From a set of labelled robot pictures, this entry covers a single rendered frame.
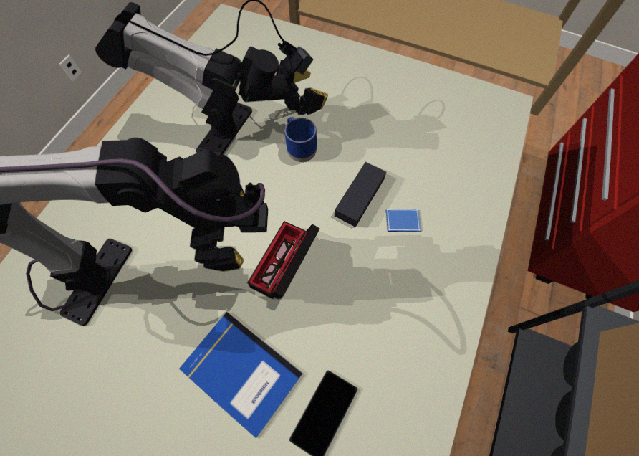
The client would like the blue ceramic mug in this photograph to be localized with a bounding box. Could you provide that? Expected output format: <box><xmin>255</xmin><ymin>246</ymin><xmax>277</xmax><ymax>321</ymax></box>
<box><xmin>284</xmin><ymin>117</ymin><xmax>317</xmax><ymax>162</ymax></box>

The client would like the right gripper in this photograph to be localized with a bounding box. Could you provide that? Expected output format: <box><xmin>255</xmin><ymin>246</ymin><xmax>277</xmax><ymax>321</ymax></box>
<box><xmin>180</xmin><ymin>199</ymin><xmax>244</xmax><ymax>272</ymax></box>

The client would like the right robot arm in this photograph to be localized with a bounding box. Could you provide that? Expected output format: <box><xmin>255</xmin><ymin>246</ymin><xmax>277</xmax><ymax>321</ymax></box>
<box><xmin>0</xmin><ymin>138</ymin><xmax>259</xmax><ymax>326</ymax></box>

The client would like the blue notebook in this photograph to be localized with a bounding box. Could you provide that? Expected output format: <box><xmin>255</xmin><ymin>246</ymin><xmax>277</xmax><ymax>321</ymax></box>
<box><xmin>179</xmin><ymin>312</ymin><xmax>302</xmax><ymax>438</ymax></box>

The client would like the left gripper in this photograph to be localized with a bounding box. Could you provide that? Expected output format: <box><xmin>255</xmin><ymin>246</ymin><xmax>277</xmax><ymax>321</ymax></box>
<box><xmin>266</xmin><ymin>60</ymin><xmax>328</xmax><ymax>115</ymax></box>

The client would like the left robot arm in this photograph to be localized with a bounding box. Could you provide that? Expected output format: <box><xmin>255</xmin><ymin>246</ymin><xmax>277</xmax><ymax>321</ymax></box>
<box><xmin>95</xmin><ymin>2</ymin><xmax>313</xmax><ymax>155</ymax></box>

